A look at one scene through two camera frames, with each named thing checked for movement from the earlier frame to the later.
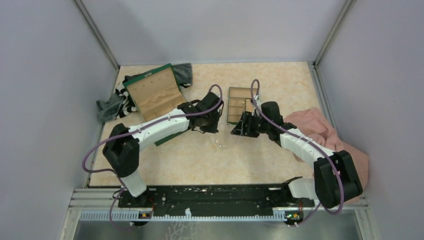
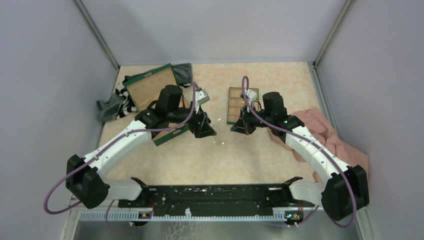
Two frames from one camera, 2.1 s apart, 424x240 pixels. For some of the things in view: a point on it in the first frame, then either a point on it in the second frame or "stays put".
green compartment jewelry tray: x=239 y=101 stays put
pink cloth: x=313 y=123 stays put
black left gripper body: x=210 y=125 → x=178 y=114
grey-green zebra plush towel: x=121 y=104 stays put
